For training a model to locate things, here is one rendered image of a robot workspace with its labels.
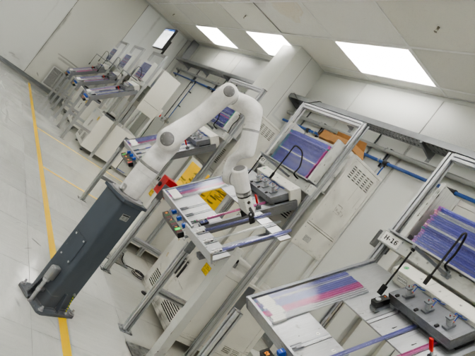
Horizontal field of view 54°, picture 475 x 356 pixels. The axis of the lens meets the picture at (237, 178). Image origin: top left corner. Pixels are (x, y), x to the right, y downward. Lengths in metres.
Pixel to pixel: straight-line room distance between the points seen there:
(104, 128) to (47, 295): 5.00
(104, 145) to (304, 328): 5.79
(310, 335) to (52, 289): 1.31
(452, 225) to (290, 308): 0.82
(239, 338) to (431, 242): 1.59
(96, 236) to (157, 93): 5.15
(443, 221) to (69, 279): 1.83
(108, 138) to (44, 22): 4.43
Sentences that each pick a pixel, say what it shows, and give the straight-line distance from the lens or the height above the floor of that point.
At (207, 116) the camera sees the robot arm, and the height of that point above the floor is 1.28.
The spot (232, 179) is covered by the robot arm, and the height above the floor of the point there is 1.10.
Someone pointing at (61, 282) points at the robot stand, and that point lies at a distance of 2.57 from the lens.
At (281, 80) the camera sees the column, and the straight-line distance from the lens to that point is 6.43.
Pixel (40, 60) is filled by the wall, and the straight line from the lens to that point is 11.28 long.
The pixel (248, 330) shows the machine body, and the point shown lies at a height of 0.34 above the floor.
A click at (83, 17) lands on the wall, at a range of 11.29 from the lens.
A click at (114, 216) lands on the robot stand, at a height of 0.59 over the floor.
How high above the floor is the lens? 1.14
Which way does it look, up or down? level
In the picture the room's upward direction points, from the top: 38 degrees clockwise
